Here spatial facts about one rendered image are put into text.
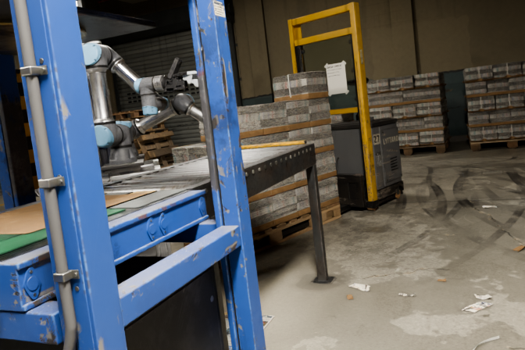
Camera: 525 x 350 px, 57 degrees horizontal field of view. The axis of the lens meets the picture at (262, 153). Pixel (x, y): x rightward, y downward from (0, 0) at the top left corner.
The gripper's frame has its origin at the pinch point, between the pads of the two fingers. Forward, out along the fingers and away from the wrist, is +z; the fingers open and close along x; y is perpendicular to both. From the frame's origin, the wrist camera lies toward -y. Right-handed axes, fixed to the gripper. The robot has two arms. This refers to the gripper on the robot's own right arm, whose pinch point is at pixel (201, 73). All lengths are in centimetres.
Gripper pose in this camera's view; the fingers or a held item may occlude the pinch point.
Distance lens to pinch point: 247.6
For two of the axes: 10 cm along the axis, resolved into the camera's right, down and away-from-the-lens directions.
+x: -2.3, -0.2, -9.7
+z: 9.7, -0.9, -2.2
